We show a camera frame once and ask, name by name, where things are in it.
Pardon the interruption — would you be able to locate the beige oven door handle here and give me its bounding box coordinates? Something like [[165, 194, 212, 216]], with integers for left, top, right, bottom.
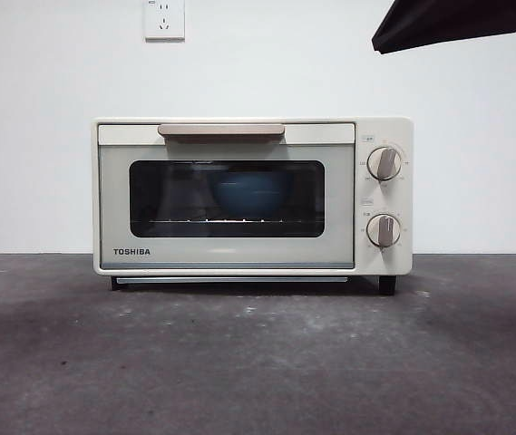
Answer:
[[157, 122, 286, 145]]

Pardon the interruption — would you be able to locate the white wall socket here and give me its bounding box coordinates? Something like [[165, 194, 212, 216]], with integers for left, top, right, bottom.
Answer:
[[144, 0, 186, 43]]

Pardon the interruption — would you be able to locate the blue ribbed bowl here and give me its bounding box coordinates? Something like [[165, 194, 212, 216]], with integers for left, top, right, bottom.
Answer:
[[211, 170, 294, 218]]

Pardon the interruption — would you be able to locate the beige oven knob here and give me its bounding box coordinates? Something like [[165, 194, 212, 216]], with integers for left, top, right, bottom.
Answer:
[[366, 145, 404, 182], [365, 213, 403, 249]]

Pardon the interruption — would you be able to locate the cream toaster oven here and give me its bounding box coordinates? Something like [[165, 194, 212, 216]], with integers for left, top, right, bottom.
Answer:
[[92, 116, 414, 296]]

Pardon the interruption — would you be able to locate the oven door with glass window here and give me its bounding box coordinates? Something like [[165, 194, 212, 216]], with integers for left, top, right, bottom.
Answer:
[[97, 121, 356, 271]]

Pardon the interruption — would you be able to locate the metal oven wire rack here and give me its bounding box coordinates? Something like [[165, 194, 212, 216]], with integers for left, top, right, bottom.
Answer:
[[148, 217, 287, 226]]

